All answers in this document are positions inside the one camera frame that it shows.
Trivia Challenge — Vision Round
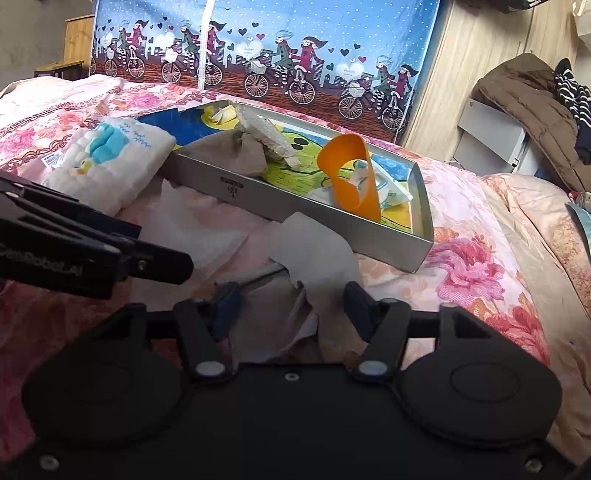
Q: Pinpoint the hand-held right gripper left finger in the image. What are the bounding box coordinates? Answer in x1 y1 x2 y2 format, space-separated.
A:
74 282 242 381

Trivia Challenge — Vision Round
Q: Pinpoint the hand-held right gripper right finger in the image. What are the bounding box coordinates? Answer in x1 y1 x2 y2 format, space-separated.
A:
344 281 513 383

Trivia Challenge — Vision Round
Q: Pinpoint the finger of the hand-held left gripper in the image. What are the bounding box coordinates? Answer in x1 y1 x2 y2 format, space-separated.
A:
119 244 195 283
0 176 141 241

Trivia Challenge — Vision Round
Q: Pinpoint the white cloth blue print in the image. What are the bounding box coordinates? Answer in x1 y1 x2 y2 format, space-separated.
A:
44 117 177 215

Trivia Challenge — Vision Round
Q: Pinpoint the grey shallow box tray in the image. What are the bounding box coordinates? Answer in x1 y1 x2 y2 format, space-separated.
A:
136 99 435 273

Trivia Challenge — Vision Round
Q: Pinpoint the soft tissue packet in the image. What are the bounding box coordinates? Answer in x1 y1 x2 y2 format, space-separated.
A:
307 158 415 209

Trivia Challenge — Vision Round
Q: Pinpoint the orange plastic cup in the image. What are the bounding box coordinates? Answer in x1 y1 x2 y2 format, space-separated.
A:
317 134 384 225

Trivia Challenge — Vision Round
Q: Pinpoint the white knit cloth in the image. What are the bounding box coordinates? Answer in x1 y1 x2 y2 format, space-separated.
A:
236 108 302 169

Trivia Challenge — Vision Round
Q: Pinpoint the wooden side table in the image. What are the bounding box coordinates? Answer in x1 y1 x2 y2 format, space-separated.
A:
33 14 97 83

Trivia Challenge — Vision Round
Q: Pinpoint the beige quilt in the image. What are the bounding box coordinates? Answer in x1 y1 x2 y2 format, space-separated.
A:
480 173 591 462

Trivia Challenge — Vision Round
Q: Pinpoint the teal pillow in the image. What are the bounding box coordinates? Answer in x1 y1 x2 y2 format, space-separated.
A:
567 203 591 259

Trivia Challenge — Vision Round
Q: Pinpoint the floral pillow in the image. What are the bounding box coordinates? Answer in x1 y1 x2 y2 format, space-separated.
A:
566 190 591 213

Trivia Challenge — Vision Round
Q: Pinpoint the brown padded jacket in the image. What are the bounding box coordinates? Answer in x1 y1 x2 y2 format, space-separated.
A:
471 53 591 192

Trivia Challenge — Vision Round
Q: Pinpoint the blue printed fabric wardrobe cover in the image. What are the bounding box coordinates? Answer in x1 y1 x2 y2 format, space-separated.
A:
90 0 439 144

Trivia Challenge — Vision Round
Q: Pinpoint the light wooden cabinet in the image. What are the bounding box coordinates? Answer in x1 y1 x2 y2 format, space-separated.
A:
402 0 591 162

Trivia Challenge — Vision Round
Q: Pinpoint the dark striped sweater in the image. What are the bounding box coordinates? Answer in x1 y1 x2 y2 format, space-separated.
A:
553 58 591 166

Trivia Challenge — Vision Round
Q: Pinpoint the black bag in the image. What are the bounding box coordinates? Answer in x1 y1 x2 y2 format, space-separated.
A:
455 0 550 14

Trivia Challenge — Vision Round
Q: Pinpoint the white paper bag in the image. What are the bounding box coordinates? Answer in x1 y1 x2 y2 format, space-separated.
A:
571 0 591 35

